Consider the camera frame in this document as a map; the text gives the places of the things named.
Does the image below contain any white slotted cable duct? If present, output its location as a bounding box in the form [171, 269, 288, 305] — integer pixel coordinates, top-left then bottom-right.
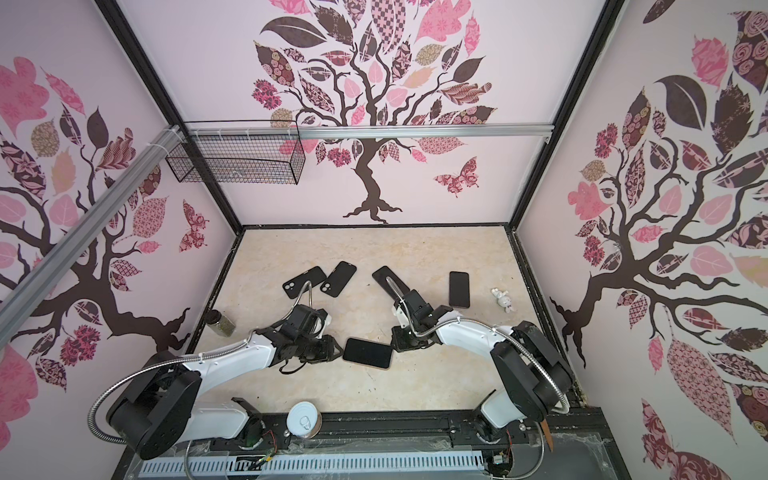
[134, 451, 485, 479]

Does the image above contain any black phone case left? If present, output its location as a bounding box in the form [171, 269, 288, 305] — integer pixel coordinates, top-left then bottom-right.
[282, 266, 327, 300]

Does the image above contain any silver aluminium rail left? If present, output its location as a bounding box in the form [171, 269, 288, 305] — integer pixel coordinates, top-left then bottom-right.
[1, 125, 182, 345]

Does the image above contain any black wire basket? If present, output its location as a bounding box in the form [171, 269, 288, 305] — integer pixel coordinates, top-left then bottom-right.
[165, 120, 307, 185]

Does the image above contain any black smartphone with silver frame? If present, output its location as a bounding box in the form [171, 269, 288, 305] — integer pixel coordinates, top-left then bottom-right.
[342, 338, 393, 370]

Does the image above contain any white round can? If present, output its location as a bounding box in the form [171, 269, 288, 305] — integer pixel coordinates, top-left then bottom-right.
[286, 401, 322, 439]

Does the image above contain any small white figurine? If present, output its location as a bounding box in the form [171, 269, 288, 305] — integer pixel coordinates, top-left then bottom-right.
[491, 288, 516, 314]

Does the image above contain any silver aluminium rail back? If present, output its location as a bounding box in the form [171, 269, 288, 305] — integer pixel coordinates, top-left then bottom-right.
[188, 123, 554, 140]

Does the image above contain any silver aluminium rail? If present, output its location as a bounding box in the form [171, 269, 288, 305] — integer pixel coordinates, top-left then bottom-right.
[1, 125, 182, 345]
[188, 123, 554, 140]

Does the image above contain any black smartphone right side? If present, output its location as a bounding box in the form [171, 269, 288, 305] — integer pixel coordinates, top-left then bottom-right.
[449, 271, 471, 309]

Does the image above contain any black smartphone centre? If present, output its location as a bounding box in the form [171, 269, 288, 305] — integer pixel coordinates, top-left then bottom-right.
[372, 266, 410, 301]

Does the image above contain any brown wooden stick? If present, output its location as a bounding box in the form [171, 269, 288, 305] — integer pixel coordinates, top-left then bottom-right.
[540, 420, 554, 452]

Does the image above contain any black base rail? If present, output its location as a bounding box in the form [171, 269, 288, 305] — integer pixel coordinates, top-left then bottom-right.
[113, 408, 631, 479]

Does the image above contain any glass spice jar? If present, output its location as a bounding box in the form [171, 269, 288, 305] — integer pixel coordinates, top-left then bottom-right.
[204, 309, 236, 338]

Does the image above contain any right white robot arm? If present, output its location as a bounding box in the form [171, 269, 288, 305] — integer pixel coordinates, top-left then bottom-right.
[392, 290, 574, 431]

